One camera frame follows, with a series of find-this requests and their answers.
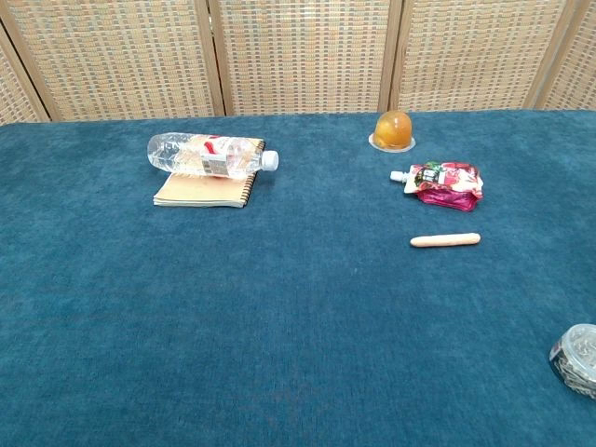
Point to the blue plush tablecloth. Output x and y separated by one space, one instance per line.
261 302

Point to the red spouted drink pouch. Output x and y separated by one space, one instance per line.
442 184

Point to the woven bamboo screen panel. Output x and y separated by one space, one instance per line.
302 51
575 74
475 51
121 56
14 93

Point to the brown spiral notebook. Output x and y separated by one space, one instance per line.
205 192

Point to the silver round tin can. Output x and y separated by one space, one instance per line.
577 361

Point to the small pink sausage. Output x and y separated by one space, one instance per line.
444 240

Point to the clear plastic water bottle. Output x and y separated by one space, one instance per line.
177 153

